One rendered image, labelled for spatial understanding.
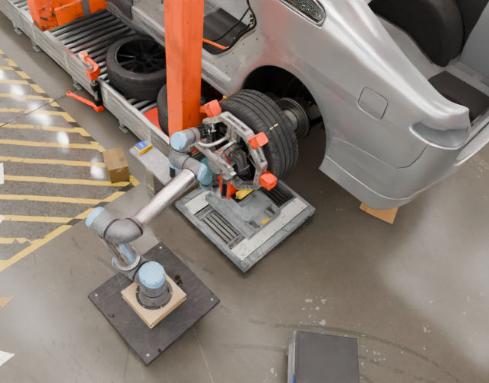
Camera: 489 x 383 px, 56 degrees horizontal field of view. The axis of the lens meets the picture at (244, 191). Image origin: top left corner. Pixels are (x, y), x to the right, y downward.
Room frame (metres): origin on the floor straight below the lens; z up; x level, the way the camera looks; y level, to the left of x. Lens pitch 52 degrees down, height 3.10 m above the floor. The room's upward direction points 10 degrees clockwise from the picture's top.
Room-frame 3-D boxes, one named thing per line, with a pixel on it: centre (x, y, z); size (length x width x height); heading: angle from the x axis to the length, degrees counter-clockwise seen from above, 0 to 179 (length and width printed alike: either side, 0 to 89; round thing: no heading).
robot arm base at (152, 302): (1.19, 0.45, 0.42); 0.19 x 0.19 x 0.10
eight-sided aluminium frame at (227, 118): (2.04, 0.12, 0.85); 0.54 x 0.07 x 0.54; 53
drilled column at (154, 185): (2.21, 0.72, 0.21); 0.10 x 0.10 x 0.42; 53
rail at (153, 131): (3.11, 1.48, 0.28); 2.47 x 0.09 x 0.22; 53
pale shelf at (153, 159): (2.19, 0.69, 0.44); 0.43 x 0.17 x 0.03; 53
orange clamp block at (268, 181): (1.86, -0.14, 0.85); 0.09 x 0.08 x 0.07; 53
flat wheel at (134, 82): (3.32, 1.09, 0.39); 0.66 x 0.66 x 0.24
